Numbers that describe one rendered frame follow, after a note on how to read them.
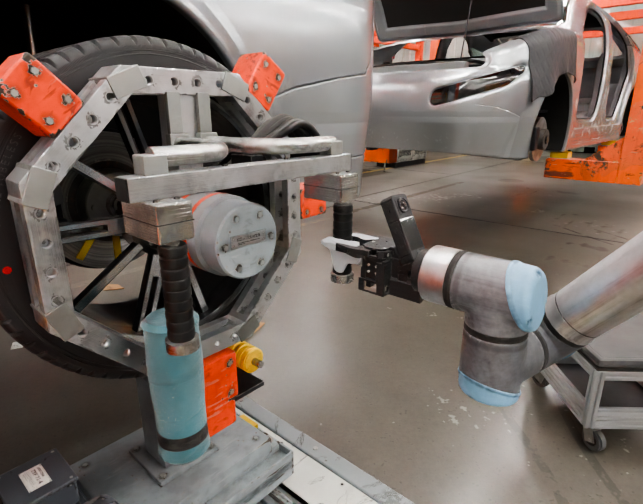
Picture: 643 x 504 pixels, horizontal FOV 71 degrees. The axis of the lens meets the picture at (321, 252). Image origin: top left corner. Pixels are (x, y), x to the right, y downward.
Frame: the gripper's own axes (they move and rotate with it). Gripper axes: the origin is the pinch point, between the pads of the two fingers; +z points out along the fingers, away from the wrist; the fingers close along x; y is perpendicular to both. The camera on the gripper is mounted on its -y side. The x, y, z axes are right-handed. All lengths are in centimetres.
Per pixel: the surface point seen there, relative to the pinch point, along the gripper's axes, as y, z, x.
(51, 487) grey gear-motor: 40, 24, -47
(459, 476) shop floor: 83, -11, 47
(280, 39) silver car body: -41, 44, 29
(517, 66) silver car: -49, 57, 247
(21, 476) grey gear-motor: 40, 31, -49
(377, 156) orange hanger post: 25, 227, 345
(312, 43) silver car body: -41, 44, 42
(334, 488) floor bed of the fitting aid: 75, 9, 12
